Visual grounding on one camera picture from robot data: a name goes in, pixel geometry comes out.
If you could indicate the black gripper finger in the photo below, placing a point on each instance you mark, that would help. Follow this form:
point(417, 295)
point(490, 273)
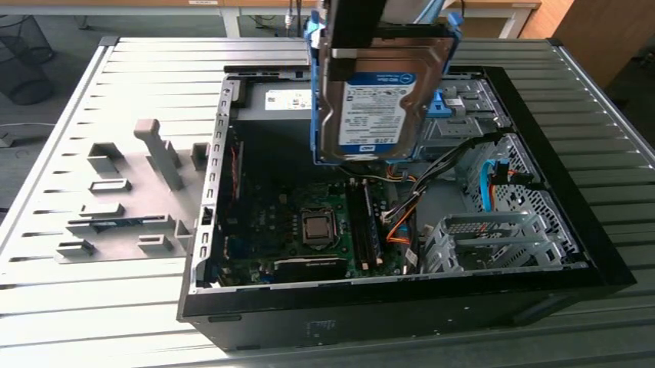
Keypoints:
point(355, 23)

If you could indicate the hard disk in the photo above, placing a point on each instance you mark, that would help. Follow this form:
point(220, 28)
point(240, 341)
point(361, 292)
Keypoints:
point(379, 115)

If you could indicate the metal disk bay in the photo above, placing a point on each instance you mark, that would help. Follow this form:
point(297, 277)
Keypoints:
point(511, 238)

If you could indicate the white-framed wooden desk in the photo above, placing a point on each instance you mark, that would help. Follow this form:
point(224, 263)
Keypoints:
point(231, 23)

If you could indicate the blue plastic cage latch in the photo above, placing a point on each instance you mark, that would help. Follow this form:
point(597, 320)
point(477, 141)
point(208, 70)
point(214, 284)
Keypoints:
point(445, 109)

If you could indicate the grey power supply unit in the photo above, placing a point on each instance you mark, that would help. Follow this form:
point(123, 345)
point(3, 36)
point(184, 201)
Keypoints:
point(277, 126)

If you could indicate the metal drive cage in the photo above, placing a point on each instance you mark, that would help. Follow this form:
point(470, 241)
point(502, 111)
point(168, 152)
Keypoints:
point(461, 130)

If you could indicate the wooden cabinet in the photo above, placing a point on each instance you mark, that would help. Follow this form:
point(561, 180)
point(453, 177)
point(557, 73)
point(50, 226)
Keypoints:
point(603, 30)

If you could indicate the black RAM slot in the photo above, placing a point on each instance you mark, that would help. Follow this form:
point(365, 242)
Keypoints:
point(357, 222)

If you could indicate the black RAM stick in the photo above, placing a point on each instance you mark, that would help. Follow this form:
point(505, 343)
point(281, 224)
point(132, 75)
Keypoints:
point(374, 222)

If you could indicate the silver CPU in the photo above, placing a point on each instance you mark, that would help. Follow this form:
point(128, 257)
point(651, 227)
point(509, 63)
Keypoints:
point(318, 228)

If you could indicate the green motherboard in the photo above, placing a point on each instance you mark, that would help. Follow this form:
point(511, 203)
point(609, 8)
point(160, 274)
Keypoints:
point(341, 237)

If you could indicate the CPU socket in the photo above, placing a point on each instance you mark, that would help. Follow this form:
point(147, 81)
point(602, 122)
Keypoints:
point(318, 242)

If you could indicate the grey parts rack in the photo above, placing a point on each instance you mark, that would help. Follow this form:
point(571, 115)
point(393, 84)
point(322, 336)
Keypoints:
point(128, 199)

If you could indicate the black graphics card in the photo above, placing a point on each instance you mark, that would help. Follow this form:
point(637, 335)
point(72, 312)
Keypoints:
point(313, 268)

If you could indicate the black mesh waste bin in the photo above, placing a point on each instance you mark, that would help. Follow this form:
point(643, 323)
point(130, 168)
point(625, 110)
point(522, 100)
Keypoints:
point(26, 69)

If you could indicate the RAM stick with blue chips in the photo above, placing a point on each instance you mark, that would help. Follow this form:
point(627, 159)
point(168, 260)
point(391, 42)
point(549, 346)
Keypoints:
point(110, 222)

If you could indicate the black PC case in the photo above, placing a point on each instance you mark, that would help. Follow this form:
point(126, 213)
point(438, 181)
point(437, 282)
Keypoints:
point(358, 318)

